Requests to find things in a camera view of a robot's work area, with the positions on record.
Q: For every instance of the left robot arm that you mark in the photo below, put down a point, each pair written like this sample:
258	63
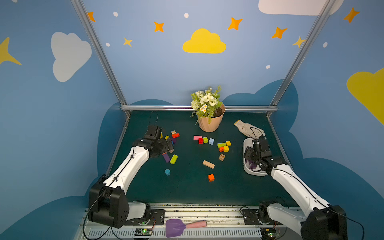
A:
108	204

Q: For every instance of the small purple block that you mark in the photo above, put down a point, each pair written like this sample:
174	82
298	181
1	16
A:
253	166

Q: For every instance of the lime green long block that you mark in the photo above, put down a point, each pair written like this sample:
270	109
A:
219	145

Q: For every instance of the pale wooden long block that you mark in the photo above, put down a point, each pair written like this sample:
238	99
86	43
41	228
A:
208	164

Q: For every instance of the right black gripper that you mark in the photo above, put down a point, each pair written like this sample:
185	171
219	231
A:
252	156

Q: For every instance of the purple pink toy shovel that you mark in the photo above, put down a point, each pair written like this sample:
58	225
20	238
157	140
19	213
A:
176	227

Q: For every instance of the lime green bar block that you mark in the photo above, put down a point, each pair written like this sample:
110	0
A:
173	159

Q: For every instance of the purple long block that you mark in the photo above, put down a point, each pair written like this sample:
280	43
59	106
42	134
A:
166	157

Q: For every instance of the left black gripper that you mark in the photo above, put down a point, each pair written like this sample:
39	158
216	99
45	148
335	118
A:
167	144

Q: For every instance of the white storage bin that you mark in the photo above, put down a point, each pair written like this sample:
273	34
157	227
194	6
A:
258	172

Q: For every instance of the pink flower pot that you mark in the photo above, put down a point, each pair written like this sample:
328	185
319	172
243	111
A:
211	124

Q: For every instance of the white green flower bouquet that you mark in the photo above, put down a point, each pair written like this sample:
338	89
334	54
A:
207	104

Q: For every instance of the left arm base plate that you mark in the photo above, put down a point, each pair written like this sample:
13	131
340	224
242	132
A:
156	217

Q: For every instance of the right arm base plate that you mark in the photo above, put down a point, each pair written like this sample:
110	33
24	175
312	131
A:
253	217

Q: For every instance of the wooden number cube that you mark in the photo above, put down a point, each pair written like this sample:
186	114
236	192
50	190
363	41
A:
222	157

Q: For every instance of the white knit work glove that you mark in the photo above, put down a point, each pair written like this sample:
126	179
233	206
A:
249	130

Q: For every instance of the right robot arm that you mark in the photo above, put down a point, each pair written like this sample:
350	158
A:
318	219

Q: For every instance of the orange cube block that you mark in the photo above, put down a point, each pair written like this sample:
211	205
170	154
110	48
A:
211	178

